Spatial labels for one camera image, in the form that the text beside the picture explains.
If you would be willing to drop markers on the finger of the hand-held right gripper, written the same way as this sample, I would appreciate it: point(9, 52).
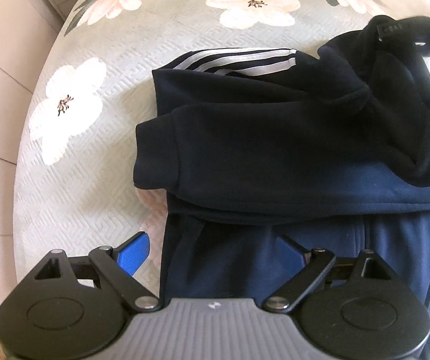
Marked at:
point(398, 28)

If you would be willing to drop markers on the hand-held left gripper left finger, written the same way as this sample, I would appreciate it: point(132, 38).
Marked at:
point(134, 255)

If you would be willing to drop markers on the floral quilted bedspread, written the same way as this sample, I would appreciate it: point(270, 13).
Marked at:
point(125, 33)

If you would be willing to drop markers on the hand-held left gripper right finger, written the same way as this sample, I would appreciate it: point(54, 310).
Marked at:
point(289, 251)

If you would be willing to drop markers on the navy striped zip hoodie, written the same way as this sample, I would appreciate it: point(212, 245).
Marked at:
point(282, 150)

